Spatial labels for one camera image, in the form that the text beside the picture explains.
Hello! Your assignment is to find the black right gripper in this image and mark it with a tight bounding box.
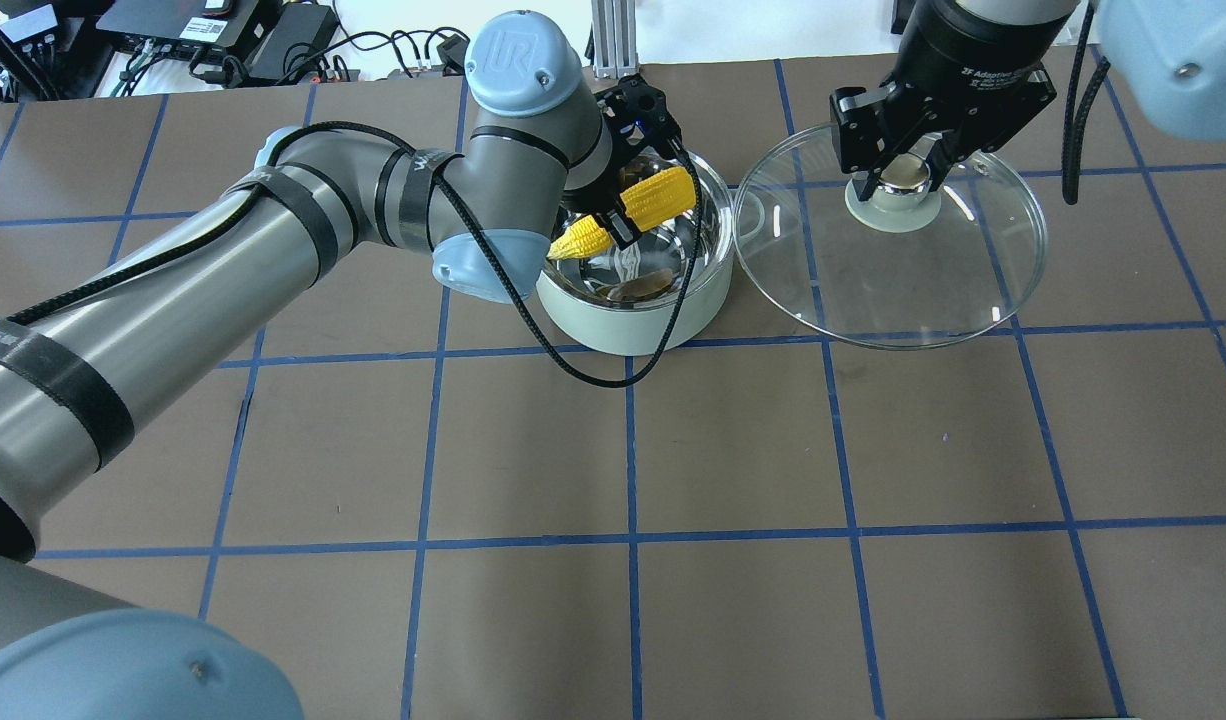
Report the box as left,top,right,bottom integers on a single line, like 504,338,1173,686
831,1,1060,202

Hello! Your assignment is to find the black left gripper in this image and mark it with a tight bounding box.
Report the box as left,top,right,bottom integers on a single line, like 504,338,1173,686
559,140,642,250

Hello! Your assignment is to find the yellow corn cob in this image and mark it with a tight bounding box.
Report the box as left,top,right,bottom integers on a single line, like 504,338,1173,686
546,167,698,261

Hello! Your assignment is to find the glass pot lid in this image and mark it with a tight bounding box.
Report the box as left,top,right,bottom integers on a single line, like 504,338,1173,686
733,124,1049,350

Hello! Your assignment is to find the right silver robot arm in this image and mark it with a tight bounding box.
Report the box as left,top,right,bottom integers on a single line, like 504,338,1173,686
831,1,1226,206

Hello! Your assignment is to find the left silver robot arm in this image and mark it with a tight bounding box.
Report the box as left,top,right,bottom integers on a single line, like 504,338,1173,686
0,12,639,719

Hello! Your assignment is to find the pale green cooking pot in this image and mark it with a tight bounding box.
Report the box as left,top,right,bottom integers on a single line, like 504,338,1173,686
536,155,738,356

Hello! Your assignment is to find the black power brick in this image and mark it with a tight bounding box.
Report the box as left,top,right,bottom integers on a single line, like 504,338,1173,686
242,2,340,87

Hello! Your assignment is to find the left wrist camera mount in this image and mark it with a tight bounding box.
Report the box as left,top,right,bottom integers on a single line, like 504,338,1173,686
595,74,685,167

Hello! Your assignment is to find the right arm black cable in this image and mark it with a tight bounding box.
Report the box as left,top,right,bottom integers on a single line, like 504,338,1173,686
1060,0,1114,205

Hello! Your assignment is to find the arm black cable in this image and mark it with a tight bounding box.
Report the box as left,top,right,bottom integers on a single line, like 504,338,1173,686
1060,0,1114,205
2,120,704,389

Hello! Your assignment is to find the aluminium frame post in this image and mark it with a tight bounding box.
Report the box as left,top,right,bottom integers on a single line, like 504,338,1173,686
588,0,640,79

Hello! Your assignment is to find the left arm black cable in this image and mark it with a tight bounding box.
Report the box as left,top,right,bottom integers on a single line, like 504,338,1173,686
2,120,704,389

